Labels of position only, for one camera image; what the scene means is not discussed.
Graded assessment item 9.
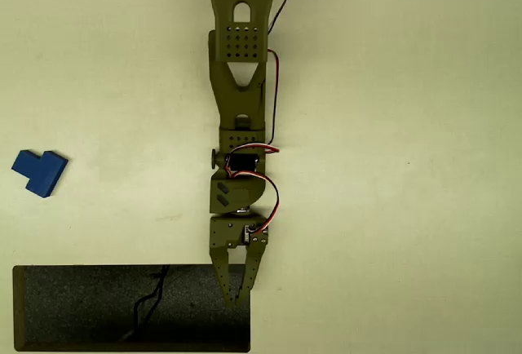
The blue T-shaped block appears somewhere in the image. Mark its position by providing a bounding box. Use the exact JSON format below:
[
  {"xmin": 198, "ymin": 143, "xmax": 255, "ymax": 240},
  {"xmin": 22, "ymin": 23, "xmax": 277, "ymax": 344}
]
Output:
[{"xmin": 11, "ymin": 149, "xmax": 69, "ymax": 200}]

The red white black servo cable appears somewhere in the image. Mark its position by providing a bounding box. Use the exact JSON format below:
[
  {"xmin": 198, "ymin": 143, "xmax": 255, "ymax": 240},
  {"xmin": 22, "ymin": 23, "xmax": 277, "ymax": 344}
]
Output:
[{"xmin": 223, "ymin": 143, "xmax": 282, "ymax": 235}]

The red and black arm cable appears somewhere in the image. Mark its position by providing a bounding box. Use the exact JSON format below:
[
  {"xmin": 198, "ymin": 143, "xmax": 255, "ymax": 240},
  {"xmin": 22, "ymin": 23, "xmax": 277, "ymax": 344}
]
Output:
[{"xmin": 264, "ymin": 0, "xmax": 302, "ymax": 149}]

